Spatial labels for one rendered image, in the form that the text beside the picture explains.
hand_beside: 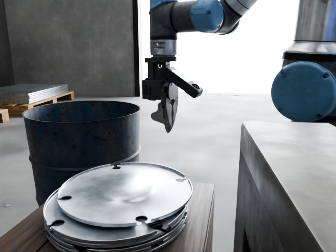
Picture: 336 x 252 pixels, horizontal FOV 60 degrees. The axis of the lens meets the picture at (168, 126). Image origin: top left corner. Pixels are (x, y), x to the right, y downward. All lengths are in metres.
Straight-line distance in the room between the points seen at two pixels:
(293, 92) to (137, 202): 0.37
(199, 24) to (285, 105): 0.28
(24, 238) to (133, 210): 0.21
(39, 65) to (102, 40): 1.13
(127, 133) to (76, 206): 0.45
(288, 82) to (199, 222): 0.33
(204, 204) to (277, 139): 0.54
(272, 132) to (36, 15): 5.08
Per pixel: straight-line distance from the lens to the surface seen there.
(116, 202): 0.61
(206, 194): 0.74
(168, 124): 0.81
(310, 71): 0.58
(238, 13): 0.83
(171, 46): 0.78
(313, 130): 0.20
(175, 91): 0.81
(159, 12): 0.78
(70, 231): 0.56
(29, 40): 5.26
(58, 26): 5.04
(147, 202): 0.61
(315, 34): 0.61
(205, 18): 0.71
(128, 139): 1.02
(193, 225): 0.62
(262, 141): 0.16
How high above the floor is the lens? 0.69
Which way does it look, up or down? 14 degrees down
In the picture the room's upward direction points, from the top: straight up
